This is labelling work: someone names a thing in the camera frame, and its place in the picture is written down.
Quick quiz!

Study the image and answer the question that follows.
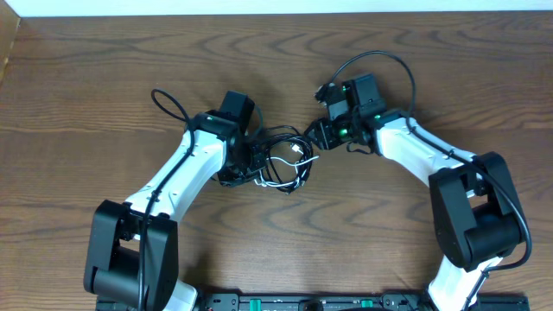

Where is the black USB cable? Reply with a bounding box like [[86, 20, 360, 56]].
[[248, 124, 315, 194]]

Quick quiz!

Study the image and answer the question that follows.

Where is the white USB cable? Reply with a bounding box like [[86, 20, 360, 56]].
[[254, 143, 321, 189]]

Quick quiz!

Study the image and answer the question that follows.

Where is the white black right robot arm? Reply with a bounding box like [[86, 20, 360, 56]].
[[305, 111, 531, 310]]

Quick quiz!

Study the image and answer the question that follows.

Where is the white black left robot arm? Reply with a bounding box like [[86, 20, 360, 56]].
[[83, 111, 251, 310]]

